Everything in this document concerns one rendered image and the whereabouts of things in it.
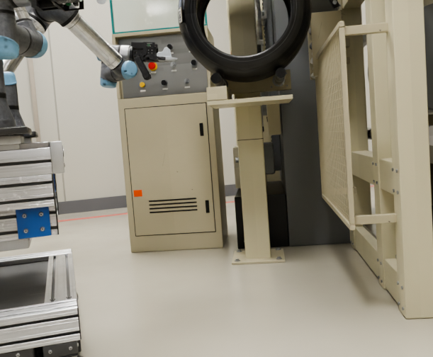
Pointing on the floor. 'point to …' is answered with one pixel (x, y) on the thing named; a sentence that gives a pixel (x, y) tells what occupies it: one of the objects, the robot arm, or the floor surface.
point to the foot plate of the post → (277, 255)
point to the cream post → (250, 139)
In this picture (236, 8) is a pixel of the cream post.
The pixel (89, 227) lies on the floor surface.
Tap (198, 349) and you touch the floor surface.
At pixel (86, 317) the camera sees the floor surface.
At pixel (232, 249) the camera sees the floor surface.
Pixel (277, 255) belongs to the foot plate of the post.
